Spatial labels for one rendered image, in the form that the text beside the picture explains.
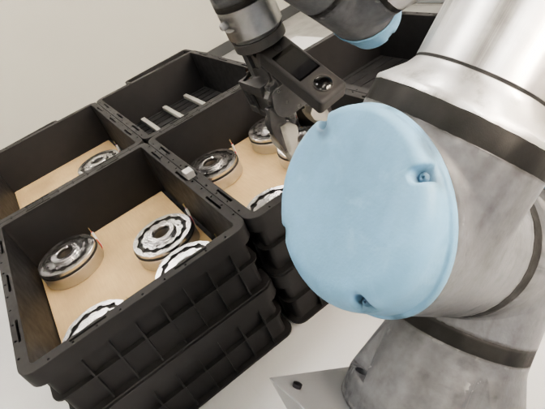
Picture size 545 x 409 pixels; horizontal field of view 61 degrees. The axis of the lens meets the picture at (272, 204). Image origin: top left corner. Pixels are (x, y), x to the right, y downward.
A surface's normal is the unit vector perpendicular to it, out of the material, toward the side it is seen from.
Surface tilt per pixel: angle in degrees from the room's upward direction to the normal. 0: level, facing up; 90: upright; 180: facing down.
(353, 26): 122
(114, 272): 0
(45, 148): 90
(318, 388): 47
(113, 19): 90
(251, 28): 94
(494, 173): 74
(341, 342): 0
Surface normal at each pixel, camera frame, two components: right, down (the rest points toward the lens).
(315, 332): -0.31, -0.76
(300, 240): -0.77, -0.07
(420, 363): -0.53, -0.42
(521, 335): 0.25, 0.18
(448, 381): -0.26, -0.31
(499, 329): -0.05, 0.08
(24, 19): 0.59, 0.32
